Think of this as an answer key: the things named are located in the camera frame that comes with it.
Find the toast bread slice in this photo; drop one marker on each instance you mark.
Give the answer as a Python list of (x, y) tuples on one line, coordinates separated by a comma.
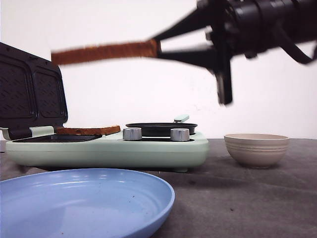
[(149, 48), (88, 131)]

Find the mint green breakfast maker base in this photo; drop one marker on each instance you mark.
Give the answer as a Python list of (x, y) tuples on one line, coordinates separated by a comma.
[(108, 151)]

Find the left silver control knob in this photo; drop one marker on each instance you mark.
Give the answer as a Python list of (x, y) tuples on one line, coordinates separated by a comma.
[(132, 134)]

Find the breakfast maker hinged lid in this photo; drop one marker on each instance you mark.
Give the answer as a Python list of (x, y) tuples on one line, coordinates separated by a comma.
[(31, 93)]

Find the blue plate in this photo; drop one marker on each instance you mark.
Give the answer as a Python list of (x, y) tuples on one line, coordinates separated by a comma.
[(84, 203)]

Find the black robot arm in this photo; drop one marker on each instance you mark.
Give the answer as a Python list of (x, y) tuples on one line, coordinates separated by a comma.
[(281, 24)]

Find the silver control knob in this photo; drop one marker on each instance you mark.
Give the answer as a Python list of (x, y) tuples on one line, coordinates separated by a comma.
[(179, 134), (132, 134)]

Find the beige ribbed bowl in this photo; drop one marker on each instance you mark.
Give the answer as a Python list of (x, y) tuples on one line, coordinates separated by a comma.
[(256, 150)]

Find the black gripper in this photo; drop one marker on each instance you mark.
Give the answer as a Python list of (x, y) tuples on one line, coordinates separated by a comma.
[(230, 34)]

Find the black frying pan green handle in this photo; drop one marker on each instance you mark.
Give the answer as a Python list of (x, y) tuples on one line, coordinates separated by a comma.
[(162, 129)]

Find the right silver control knob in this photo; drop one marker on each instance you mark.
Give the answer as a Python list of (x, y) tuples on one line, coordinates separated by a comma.
[(179, 134)]

